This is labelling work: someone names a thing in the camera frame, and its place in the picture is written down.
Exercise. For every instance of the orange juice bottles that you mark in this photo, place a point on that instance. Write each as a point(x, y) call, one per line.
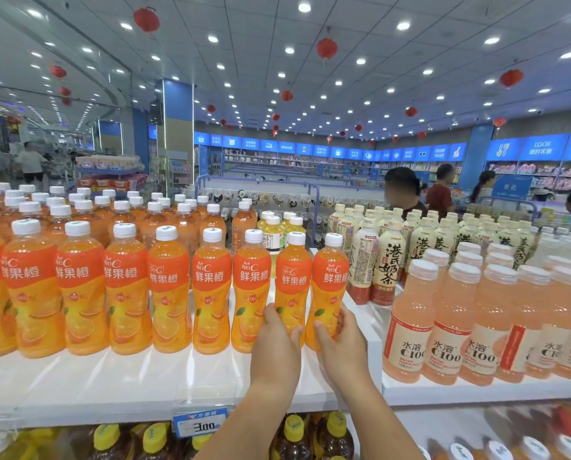
point(153, 225)

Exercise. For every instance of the person's right forearm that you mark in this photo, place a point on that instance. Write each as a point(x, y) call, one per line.
point(376, 426)

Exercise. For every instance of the blue illuminated sign band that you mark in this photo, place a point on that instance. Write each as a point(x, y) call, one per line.
point(321, 151)

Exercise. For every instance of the person's left hand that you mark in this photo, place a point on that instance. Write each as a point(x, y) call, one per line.
point(276, 359)

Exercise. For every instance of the rows of peach drink bottles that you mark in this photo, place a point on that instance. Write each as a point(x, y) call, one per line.
point(530, 447)

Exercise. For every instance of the rows of light pink drinks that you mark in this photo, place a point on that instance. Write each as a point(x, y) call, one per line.
point(410, 330)

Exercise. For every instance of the blue wall pillar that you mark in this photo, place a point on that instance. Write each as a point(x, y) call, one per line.
point(477, 153)

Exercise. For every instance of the blue rail display counter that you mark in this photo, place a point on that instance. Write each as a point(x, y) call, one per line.
point(266, 185)

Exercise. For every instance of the rows of cream tea bottles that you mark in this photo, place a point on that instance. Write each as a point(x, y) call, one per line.
point(388, 263)

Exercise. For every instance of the blue beige pillar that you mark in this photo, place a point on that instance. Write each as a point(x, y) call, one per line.
point(177, 105)

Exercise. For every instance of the person's right hand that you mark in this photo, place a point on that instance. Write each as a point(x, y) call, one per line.
point(345, 361)

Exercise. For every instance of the red paper lantern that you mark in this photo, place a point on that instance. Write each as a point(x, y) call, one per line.
point(146, 20)
point(57, 71)
point(411, 111)
point(287, 95)
point(511, 77)
point(327, 47)

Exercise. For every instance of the white railed shelf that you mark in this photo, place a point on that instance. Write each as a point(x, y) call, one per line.
point(458, 392)

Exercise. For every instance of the blue white price tag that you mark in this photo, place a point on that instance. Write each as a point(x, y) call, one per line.
point(199, 423)

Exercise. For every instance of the person's left forearm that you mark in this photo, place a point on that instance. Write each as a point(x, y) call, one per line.
point(247, 426)

